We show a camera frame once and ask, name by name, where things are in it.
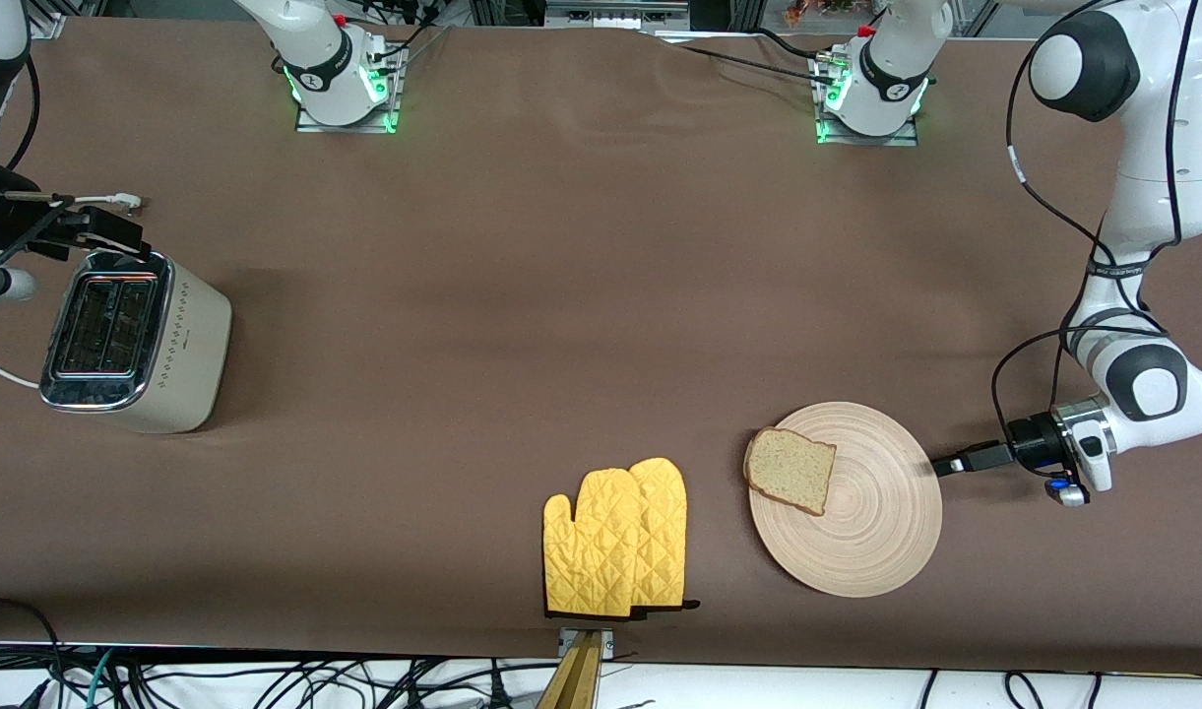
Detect round wooden plate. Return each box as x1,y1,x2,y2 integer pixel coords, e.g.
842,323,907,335
747,401,944,600

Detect brown bread slice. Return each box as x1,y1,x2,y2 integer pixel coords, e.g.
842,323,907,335
743,425,839,518

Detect cream chrome two-slot toaster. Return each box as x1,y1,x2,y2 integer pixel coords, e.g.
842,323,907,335
39,249,234,435

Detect yellow quilted oven mitt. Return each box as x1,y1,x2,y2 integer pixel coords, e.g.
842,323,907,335
627,456,703,614
542,468,653,620

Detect brown table cover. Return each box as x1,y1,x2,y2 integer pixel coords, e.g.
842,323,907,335
0,15,1202,677

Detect gold aluminium beam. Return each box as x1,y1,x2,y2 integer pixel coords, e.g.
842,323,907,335
536,630,602,709

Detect orange foliage decoration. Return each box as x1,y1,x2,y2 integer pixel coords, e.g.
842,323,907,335
782,0,883,28

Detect white toaster power cord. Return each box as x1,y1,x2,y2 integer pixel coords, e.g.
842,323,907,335
0,192,146,390

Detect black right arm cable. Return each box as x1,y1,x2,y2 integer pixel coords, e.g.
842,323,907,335
0,54,75,289

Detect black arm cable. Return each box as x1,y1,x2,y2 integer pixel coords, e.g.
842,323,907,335
990,0,1202,466
0,54,75,289

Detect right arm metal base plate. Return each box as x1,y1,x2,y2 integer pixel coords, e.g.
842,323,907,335
294,44,406,135

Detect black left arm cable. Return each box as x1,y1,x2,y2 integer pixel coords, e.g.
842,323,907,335
990,0,1202,466

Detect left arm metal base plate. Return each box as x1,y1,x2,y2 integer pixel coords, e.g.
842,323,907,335
814,51,922,148

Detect black base cables bundle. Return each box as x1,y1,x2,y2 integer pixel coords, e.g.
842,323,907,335
359,0,456,66

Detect looping black floor cable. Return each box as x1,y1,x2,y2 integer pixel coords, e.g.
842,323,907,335
0,597,67,692

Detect grey metal beam bracket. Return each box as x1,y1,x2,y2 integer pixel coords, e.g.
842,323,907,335
557,627,615,660

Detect teal floor cable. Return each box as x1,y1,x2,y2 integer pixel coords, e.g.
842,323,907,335
84,648,119,709

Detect short black table cable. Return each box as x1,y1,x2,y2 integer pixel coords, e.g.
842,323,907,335
753,27,830,63

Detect long black table cable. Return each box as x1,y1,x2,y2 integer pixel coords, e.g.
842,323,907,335
673,41,844,90

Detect tangled black floor cables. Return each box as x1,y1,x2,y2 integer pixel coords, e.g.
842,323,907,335
108,655,564,709

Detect aluminium frame rail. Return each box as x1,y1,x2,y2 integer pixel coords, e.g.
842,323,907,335
543,0,691,32

